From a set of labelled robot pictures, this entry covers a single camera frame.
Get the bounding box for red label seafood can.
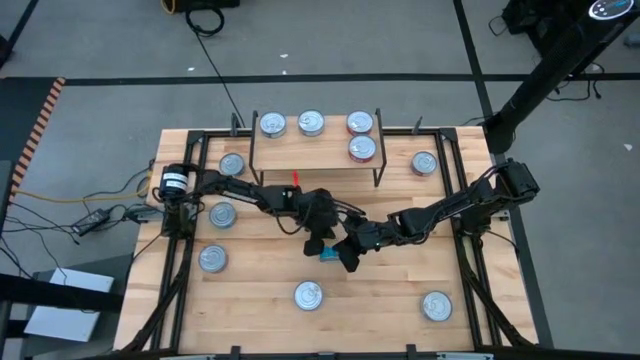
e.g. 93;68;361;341
410;150;440;178
198;244;229;274
346;109;375;137
348;134;378;164

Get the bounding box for blue white label tuna can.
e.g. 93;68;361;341
218;151;247;179
259;110;288;139
293;280;325;312

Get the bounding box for wooden shelf black metal legs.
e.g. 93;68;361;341
248;108;389;190

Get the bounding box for dark grey connector box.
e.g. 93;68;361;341
123;203;164;225

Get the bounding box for black power adapter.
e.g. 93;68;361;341
71;208;112;237

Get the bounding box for black box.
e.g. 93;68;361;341
172;0;241;12

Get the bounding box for black equipment case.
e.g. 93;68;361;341
502;0;551;36

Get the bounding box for white flat box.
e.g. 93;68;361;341
22;268;115;344

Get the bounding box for black bar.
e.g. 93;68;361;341
0;272;126;315

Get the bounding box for orange black hazard tape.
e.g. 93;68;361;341
8;77;67;204

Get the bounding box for black floor mat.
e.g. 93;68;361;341
0;79;56;161

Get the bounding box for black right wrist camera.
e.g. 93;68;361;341
333;238;362;274

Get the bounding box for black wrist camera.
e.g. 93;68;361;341
302;234;327;258
333;238;362;274

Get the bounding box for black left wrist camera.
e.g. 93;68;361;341
302;234;327;258

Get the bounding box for black aluminium table frame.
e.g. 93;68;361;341
113;127;541;360

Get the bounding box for long black floor cable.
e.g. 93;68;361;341
183;5;246;129

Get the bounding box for yellow floor cable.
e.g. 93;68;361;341
10;171;153;205

